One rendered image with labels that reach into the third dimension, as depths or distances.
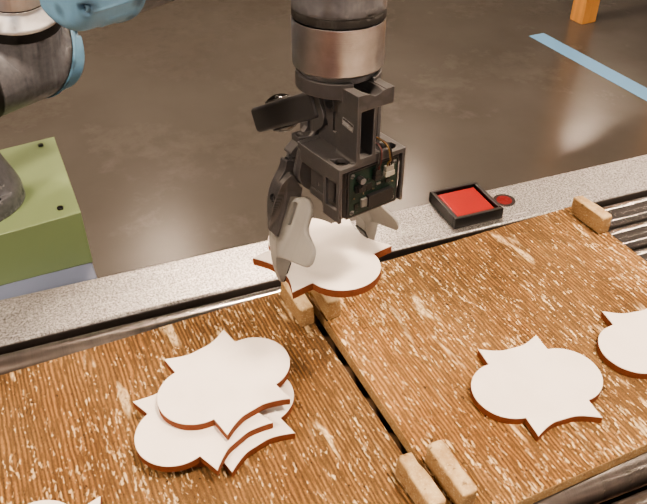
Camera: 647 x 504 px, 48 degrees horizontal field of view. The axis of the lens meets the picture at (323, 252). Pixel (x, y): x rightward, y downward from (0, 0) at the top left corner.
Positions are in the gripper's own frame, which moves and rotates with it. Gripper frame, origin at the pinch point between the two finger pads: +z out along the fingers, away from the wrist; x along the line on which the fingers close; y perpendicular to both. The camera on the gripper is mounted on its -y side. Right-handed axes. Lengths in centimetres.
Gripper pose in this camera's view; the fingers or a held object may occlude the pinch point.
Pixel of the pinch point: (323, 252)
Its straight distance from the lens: 73.1
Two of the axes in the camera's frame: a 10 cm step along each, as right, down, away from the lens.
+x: 8.1, -3.4, 4.7
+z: 0.0, 8.1, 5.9
